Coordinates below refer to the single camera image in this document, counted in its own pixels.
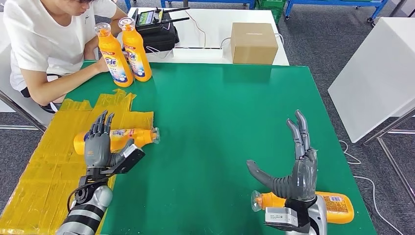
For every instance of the person's right hand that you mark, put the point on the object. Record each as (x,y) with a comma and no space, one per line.
(102,65)

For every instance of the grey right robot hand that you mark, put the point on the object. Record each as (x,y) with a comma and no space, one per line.
(303,178)

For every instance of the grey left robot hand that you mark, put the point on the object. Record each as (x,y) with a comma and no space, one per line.
(97,150)

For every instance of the orange detergent bottle clear cap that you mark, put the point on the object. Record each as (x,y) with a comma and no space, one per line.
(113,50)
(136,42)
(142,136)
(337,207)

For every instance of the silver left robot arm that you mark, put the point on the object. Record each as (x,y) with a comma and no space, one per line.
(87,207)

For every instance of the person's right forearm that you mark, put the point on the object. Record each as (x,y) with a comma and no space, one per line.
(64,82)

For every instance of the person's left forearm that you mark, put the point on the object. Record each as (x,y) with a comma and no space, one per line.
(90,45)

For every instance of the yellow taped cardboard sheet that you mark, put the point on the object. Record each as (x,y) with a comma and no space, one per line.
(48,175)

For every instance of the dark tablet computer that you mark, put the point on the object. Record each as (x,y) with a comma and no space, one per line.
(134,17)

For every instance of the black carry bag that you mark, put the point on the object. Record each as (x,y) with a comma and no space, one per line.
(160,39)

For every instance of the black remote controller with antennas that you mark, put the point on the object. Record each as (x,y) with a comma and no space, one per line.
(148,18)

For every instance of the blue metal rack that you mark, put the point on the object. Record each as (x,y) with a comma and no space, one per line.
(128,4)
(210,1)
(324,3)

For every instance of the person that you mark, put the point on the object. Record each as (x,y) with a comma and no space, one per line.
(42,35)

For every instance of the white rectangular desk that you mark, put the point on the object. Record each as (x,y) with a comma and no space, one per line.
(214,22)

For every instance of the brown cardboard box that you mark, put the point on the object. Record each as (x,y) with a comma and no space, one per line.
(254,43)

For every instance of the green plastic crate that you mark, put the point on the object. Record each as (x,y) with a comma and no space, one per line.
(274,12)

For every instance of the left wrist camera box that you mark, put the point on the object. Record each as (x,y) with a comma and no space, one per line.
(131,159)

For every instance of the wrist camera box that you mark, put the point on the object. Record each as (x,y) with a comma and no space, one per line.
(131,159)
(280,216)

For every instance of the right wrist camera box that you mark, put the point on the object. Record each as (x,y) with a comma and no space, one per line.
(280,216)

